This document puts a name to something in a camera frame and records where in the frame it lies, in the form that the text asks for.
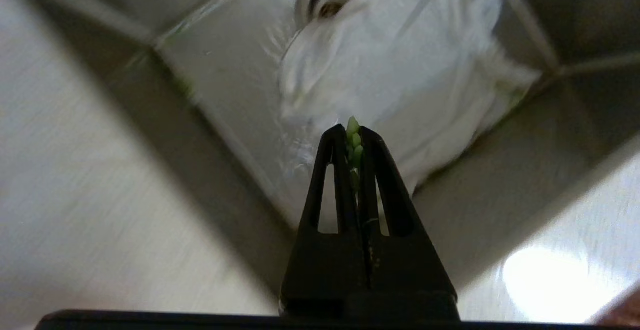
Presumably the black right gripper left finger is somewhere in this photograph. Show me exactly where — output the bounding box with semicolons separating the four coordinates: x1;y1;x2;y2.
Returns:
279;124;373;319

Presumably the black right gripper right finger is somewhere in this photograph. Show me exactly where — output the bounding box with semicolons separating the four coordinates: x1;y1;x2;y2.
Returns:
357;126;460;321

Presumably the green vegetable scrap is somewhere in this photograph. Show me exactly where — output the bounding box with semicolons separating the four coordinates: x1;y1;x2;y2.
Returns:
346;115;364;193

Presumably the stainless steel sink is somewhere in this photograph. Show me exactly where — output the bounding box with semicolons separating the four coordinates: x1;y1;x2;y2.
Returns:
15;0;640;291

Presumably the white crumpled cloth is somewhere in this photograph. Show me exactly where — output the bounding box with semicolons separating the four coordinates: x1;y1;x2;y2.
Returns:
278;0;544;196

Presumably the metal sink drain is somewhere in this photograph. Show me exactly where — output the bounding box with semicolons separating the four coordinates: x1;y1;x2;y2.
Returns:
295;0;371;27

